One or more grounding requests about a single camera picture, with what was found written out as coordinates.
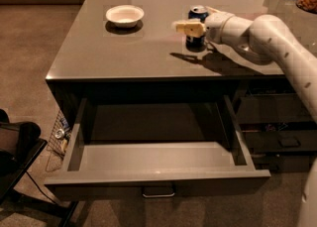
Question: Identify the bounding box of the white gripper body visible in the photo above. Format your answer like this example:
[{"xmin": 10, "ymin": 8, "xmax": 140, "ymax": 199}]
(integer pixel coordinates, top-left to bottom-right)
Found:
[{"xmin": 204, "ymin": 12, "xmax": 234, "ymax": 45}]

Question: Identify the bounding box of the blue pepsi can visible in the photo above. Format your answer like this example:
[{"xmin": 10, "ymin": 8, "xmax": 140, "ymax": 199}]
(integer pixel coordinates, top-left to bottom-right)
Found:
[{"xmin": 186, "ymin": 5, "xmax": 209, "ymax": 52}]

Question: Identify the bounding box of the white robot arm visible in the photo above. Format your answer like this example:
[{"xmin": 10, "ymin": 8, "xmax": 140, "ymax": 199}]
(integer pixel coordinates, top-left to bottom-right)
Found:
[{"xmin": 172, "ymin": 8, "xmax": 317, "ymax": 122}]

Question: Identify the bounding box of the dark right side drawer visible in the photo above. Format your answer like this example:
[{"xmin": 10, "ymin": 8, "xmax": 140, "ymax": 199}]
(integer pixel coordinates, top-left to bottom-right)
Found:
[{"xmin": 236, "ymin": 94, "xmax": 313, "ymax": 124}]

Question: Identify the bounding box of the dark drawer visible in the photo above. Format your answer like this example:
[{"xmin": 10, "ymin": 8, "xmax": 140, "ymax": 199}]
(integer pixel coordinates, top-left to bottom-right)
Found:
[
  {"xmin": 236, "ymin": 94, "xmax": 313, "ymax": 124},
  {"xmin": 245, "ymin": 130, "xmax": 317, "ymax": 154}
]

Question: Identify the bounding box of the dark lower right drawer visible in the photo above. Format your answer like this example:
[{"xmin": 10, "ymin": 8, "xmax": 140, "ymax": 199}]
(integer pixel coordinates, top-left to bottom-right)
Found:
[{"xmin": 245, "ymin": 130, "xmax": 317, "ymax": 154}]

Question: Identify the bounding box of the open grey top drawer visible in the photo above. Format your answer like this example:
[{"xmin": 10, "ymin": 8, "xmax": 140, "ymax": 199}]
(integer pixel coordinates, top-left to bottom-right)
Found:
[{"xmin": 45, "ymin": 97, "xmax": 270, "ymax": 201}]

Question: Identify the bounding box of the white paper bowl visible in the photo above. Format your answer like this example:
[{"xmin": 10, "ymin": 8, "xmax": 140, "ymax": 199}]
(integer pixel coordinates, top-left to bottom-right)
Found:
[{"xmin": 105, "ymin": 5, "xmax": 145, "ymax": 28}]

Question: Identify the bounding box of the grey counter cabinet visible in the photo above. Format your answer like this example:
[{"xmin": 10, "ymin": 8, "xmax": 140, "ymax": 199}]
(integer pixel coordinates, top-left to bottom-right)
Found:
[{"xmin": 46, "ymin": 0, "xmax": 316, "ymax": 121}]

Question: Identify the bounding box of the black chair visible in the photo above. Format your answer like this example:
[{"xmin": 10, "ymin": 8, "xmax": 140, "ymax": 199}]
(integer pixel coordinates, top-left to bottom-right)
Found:
[{"xmin": 0, "ymin": 109, "xmax": 78, "ymax": 227}]

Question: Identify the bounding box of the silver drawer handle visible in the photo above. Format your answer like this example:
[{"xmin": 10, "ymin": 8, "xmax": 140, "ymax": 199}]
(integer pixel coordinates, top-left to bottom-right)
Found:
[{"xmin": 142, "ymin": 186, "xmax": 175, "ymax": 198}]

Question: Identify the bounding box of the wire mesh trash basket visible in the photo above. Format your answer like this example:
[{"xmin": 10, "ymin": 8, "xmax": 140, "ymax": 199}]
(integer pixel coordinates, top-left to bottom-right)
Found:
[{"xmin": 46, "ymin": 111, "xmax": 71, "ymax": 172}]

